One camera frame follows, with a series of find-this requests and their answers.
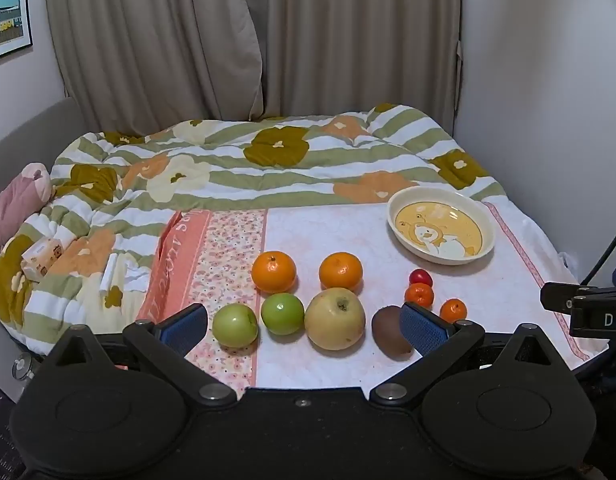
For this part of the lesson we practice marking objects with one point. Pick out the small tangerine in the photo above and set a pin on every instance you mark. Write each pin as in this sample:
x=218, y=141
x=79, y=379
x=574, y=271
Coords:
x=453, y=311
x=420, y=296

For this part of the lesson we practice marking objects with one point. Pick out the black smartphone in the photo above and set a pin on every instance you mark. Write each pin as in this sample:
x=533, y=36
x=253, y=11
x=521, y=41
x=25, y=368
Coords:
x=1, y=435

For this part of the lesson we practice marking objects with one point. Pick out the yellow pear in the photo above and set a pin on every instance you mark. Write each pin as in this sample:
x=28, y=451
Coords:
x=334, y=319

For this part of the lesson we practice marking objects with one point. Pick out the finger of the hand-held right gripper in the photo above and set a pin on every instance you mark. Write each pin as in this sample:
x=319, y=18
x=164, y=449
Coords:
x=555, y=296

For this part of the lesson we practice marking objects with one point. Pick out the beige curtain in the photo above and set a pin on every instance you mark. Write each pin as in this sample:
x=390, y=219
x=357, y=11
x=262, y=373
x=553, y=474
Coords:
x=358, y=35
x=152, y=40

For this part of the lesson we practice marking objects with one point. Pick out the pink plush toy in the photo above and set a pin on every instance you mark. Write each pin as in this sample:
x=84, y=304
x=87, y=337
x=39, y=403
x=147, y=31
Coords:
x=15, y=200

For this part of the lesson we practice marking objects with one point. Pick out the red cherry tomato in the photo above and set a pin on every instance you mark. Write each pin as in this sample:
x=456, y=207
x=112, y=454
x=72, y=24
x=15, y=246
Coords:
x=421, y=276

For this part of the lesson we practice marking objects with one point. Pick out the green apple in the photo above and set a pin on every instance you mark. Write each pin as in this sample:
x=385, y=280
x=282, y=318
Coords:
x=234, y=326
x=283, y=314

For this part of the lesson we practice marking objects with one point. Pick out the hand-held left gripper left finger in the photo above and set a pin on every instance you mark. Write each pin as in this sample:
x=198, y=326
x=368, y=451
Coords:
x=185, y=329

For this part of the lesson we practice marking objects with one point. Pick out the brown kiwi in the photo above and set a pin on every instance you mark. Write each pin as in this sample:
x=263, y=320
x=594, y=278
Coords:
x=386, y=331

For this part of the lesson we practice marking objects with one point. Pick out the floral striped blanket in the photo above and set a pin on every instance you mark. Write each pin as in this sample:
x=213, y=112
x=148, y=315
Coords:
x=288, y=180

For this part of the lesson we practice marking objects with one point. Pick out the large orange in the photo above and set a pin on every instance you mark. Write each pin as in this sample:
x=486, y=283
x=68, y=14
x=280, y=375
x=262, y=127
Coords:
x=274, y=272
x=341, y=271

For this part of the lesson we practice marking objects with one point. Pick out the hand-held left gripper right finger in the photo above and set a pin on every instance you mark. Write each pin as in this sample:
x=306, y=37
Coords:
x=423, y=334

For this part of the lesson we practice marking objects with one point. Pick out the pink floral towel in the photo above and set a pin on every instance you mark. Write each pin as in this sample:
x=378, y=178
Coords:
x=328, y=230

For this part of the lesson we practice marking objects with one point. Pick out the cream bowl with cartoon print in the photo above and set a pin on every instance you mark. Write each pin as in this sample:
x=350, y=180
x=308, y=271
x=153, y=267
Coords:
x=440, y=230

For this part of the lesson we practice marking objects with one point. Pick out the tissue packet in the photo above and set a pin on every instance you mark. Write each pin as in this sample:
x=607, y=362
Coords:
x=41, y=257

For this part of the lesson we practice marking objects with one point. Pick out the grey upholstered headboard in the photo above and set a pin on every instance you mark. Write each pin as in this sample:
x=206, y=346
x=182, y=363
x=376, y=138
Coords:
x=32, y=130

